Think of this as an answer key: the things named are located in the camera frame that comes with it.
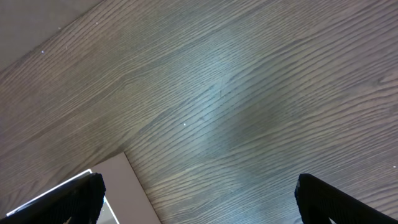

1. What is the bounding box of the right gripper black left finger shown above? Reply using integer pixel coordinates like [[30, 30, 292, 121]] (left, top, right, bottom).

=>
[[1, 173, 106, 224]]

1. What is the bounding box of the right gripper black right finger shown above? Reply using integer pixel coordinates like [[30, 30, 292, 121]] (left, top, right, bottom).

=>
[[295, 174, 397, 224]]

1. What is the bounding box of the white cardboard box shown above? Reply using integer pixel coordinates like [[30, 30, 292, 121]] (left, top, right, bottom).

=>
[[6, 152, 161, 224]]

